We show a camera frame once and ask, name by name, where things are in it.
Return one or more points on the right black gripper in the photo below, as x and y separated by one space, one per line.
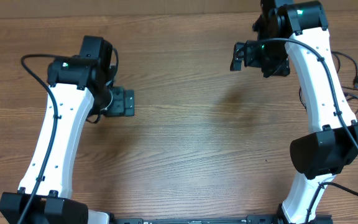
250 50

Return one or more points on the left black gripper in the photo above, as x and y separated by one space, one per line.
120 107

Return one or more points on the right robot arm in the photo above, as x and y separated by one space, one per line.
291 35

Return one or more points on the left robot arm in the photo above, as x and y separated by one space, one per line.
78 87

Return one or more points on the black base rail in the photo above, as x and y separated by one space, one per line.
194 220

